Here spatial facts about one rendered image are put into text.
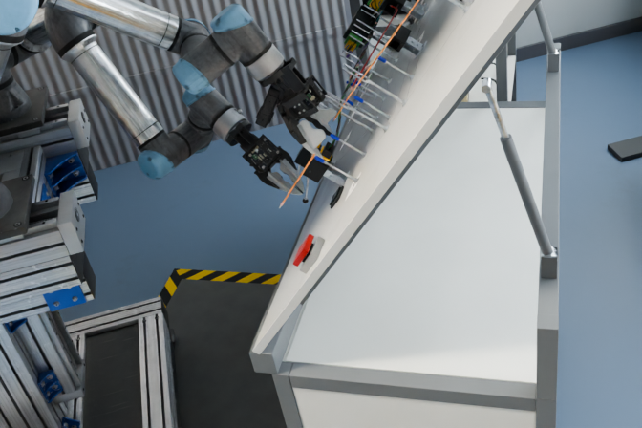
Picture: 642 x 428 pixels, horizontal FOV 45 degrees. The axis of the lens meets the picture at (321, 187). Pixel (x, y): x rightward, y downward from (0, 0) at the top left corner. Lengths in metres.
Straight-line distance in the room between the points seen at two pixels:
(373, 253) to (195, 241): 1.64
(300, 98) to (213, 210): 2.13
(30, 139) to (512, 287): 1.35
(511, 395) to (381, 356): 0.29
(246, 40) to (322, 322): 0.68
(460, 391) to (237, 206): 2.18
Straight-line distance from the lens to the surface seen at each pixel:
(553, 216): 1.76
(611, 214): 3.40
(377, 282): 1.91
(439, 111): 1.22
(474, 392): 1.66
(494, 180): 2.21
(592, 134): 3.89
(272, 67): 1.58
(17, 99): 2.27
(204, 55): 1.57
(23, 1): 1.48
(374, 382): 1.69
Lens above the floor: 2.08
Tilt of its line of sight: 35 degrees down
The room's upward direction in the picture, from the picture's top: 11 degrees counter-clockwise
